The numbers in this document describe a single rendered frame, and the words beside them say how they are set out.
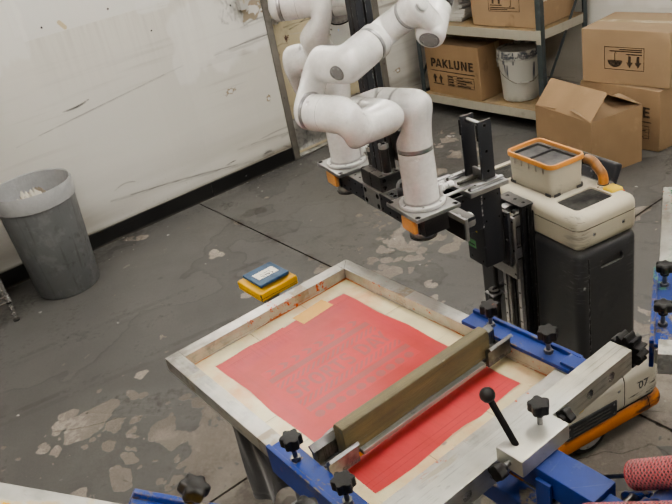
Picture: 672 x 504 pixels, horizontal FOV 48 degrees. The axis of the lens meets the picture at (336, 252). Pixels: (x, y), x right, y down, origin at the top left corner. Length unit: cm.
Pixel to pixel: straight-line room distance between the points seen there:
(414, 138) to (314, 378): 65
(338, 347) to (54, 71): 339
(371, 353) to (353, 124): 54
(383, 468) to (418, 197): 78
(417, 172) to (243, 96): 358
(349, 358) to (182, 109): 364
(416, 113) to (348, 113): 28
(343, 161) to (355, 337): 70
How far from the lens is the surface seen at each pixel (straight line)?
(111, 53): 501
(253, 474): 207
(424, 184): 199
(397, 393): 152
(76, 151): 500
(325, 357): 183
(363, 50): 174
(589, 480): 135
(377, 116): 179
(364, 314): 195
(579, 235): 242
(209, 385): 178
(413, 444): 155
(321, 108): 170
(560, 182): 252
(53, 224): 448
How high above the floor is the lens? 201
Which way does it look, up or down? 28 degrees down
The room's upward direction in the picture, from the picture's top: 11 degrees counter-clockwise
